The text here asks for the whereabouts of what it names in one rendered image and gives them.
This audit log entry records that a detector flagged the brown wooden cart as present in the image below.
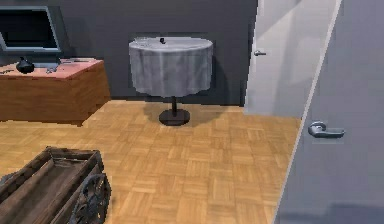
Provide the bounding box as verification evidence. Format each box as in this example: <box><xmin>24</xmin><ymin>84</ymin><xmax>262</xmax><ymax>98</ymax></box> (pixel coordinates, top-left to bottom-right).
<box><xmin>0</xmin><ymin>146</ymin><xmax>112</xmax><ymax>224</ymax></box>

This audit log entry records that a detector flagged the large grey door handle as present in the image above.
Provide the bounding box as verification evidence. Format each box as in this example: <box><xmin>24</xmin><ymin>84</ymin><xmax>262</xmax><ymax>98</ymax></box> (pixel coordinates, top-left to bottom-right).
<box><xmin>307</xmin><ymin>121</ymin><xmax>346</xmax><ymax>139</ymax></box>

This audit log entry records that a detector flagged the grey framed television set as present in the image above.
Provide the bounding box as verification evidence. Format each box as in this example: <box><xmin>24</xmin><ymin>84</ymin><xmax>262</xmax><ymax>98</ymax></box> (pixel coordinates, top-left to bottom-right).
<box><xmin>0</xmin><ymin>5</ymin><xmax>63</xmax><ymax>68</ymax></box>

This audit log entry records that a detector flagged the brown wooden cabinet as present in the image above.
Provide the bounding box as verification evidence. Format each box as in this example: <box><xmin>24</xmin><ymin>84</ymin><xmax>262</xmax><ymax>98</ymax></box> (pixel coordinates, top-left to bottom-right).
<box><xmin>0</xmin><ymin>57</ymin><xmax>112</xmax><ymax>127</ymax></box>

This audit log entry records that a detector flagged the round table with grey cloth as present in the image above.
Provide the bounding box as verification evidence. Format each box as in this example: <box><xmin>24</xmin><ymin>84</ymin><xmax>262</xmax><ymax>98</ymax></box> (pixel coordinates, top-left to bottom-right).
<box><xmin>128</xmin><ymin>35</ymin><xmax>214</xmax><ymax>127</ymax></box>

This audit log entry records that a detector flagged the grey room door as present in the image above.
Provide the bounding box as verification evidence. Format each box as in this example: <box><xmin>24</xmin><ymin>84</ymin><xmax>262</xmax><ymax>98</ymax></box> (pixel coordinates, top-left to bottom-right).
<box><xmin>272</xmin><ymin>0</ymin><xmax>384</xmax><ymax>224</ymax></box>

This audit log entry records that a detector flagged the black round vase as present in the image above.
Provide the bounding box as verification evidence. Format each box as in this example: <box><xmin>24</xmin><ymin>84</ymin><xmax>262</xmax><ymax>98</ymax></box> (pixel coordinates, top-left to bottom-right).
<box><xmin>15</xmin><ymin>56</ymin><xmax>36</xmax><ymax>75</ymax></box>

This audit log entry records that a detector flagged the white room door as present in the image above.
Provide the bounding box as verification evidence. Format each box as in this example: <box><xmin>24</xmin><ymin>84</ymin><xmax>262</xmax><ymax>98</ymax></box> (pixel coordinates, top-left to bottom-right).
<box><xmin>243</xmin><ymin>0</ymin><xmax>343</xmax><ymax>119</ymax></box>

